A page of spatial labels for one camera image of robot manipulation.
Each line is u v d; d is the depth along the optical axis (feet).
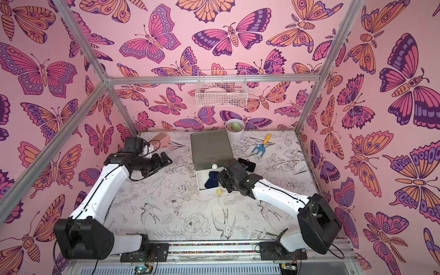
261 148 3.67
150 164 2.35
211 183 2.81
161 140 3.93
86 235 1.31
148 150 2.23
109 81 3.03
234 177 2.06
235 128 3.58
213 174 2.88
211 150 2.75
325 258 2.36
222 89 3.10
